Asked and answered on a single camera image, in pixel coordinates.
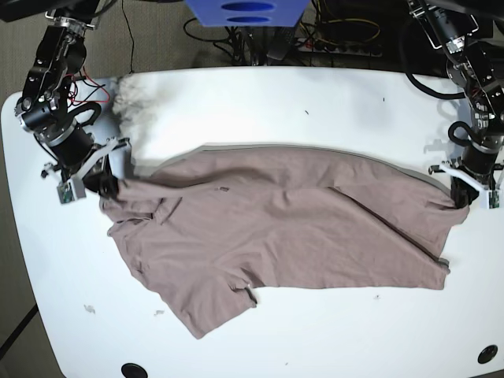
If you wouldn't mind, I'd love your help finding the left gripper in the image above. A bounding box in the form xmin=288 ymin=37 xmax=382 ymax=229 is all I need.
xmin=448 ymin=143 xmax=502 ymax=208

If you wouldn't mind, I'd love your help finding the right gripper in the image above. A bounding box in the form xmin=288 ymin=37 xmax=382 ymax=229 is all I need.
xmin=41 ymin=132 xmax=119 ymax=198

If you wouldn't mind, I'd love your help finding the mauve T-shirt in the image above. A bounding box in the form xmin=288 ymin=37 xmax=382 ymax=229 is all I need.
xmin=100 ymin=146 xmax=469 ymax=339

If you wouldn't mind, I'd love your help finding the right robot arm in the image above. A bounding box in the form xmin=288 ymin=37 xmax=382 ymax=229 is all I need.
xmin=1 ymin=1 xmax=128 ymax=204

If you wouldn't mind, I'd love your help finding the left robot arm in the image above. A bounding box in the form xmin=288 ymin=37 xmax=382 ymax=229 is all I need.
xmin=399 ymin=1 xmax=503 ymax=209

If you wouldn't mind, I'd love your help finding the black power strip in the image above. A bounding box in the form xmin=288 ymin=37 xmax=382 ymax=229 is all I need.
xmin=294 ymin=38 xmax=383 ymax=57

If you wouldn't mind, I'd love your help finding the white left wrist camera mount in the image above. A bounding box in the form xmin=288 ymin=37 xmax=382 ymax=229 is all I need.
xmin=428 ymin=159 xmax=503 ymax=209

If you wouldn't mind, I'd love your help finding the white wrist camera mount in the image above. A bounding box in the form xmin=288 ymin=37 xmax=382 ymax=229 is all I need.
xmin=40 ymin=137 xmax=130 ymax=205
xmin=428 ymin=159 xmax=503 ymax=209

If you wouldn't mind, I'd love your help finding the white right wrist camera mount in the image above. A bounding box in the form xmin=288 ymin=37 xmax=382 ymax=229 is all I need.
xmin=40 ymin=137 xmax=130 ymax=205

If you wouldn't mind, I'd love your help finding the black right cable grommet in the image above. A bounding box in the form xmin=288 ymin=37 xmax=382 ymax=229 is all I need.
xmin=477 ymin=345 xmax=498 ymax=365

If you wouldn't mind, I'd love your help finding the black cable grommet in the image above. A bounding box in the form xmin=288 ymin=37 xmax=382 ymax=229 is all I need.
xmin=120 ymin=363 xmax=148 ymax=378
xmin=477 ymin=345 xmax=498 ymax=365

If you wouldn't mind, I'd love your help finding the black left cable grommet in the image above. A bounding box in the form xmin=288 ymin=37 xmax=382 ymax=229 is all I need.
xmin=120 ymin=363 xmax=148 ymax=378

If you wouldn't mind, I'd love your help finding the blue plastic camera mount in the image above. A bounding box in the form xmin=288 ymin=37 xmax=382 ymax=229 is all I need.
xmin=185 ymin=0 xmax=309 ymax=27

